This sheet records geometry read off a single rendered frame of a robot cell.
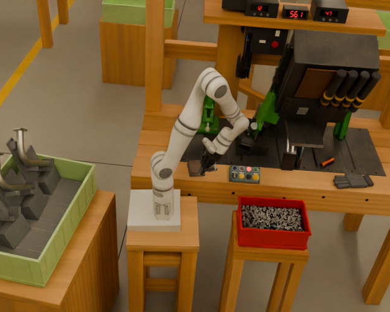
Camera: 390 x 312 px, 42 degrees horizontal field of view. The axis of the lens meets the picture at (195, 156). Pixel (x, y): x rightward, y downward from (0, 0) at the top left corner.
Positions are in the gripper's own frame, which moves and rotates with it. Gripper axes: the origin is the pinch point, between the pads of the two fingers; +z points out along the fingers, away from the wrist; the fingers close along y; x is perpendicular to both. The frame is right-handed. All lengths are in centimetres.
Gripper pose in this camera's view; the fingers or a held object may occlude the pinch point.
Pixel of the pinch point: (201, 171)
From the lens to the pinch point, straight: 233.9
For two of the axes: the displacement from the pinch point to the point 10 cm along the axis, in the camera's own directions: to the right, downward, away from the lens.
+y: -4.2, -6.7, 6.1
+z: -5.0, 7.3, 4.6
